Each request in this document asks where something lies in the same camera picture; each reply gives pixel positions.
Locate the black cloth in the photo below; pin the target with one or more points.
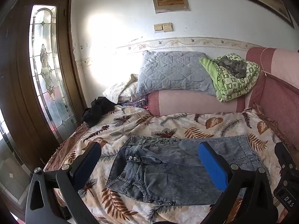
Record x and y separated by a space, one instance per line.
95 112

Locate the blue denim pants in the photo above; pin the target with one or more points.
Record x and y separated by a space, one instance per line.
168 172

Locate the dark olive cloth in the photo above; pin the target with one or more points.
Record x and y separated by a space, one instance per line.
233 67

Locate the green patterned blanket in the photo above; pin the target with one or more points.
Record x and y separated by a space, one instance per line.
233 86

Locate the beige light switch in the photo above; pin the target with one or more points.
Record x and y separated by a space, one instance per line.
168 27
158 27

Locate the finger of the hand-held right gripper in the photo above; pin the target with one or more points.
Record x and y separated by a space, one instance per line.
283 155

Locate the leaf print blanket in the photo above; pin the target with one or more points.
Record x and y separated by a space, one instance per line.
186 126

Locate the wall panel cover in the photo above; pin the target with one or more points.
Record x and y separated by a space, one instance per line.
170 0

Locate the wooden stained glass door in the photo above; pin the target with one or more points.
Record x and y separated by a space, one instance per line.
18 86

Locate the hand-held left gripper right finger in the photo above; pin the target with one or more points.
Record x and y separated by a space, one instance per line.
212 168

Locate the purple plastic item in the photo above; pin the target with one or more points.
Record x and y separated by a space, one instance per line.
137 103

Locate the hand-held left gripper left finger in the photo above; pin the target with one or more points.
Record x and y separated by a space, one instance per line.
90 159

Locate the grey quilted pillow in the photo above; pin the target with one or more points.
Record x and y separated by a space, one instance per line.
170 74

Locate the white floral pillow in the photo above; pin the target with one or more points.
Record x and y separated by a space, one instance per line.
121 89

